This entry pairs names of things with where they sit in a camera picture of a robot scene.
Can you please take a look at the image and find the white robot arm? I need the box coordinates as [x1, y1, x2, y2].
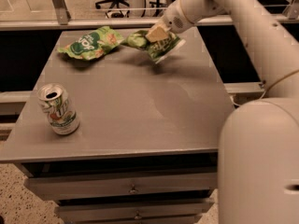
[157, 0, 299, 224]

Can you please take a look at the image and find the top grey drawer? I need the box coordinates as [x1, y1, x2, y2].
[24, 173, 217, 201]

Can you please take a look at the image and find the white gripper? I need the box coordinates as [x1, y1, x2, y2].
[146, 0, 219, 43]

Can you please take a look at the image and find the grey drawer cabinet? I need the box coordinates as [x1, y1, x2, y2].
[1, 29, 234, 224]

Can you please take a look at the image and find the grey drawer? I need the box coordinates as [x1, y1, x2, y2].
[24, 173, 217, 201]
[55, 198, 213, 223]

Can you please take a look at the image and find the black office chair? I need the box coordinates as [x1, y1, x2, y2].
[94, 0, 129, 9]

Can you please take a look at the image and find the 7up soda can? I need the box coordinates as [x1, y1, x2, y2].
[37, 83, 79, 135]

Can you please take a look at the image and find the metal railing frame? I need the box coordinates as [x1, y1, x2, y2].
[0, 0, 299, 32]

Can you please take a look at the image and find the white cable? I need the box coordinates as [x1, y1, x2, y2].
[232, 68, 299, 108]

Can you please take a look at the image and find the green rice chip bag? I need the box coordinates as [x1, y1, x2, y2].
[57, 26, 123, 61]

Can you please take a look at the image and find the green jalapeno chip bag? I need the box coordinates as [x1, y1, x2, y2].
[121, 30, 185, 63]

